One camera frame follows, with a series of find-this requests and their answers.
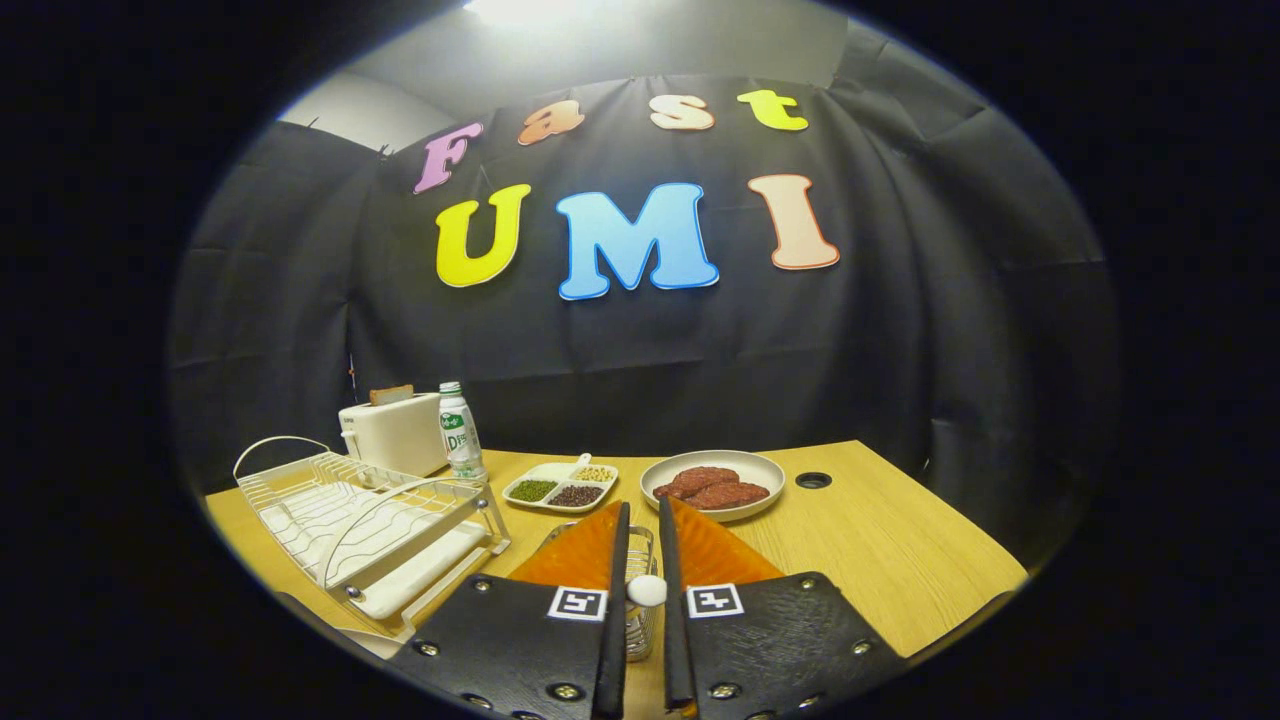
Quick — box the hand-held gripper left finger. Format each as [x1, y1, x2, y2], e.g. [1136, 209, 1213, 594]
[388, 500, 633, 720]

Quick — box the metal wire basket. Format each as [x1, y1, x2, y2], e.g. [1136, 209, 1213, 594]
[545, 522, 661, 663]

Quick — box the white divided dish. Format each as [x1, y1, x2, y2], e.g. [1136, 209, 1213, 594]
[502, 453, 619, 514]

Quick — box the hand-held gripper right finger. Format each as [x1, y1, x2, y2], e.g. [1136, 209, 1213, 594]
[657, 494, 907, 720]

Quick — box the cream toaster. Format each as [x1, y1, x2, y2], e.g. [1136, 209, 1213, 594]
[338, 392, 451, 479]

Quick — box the black backdrop cloth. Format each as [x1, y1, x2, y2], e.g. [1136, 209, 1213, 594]
[170, 25, 1121, 561]

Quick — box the red meat piece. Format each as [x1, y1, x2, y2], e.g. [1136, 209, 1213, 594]
[653, 466, 741, 501]
[683, 481, 771, 511]

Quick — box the cream plate with meat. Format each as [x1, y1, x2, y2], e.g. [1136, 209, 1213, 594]
[640, 450, 787, 523]

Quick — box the white wire dish rack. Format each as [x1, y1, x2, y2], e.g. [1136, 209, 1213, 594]
[232, 435, 513, 641]

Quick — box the white green label bottle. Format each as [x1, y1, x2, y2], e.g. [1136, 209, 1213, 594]
[438, 381, 488, 484]

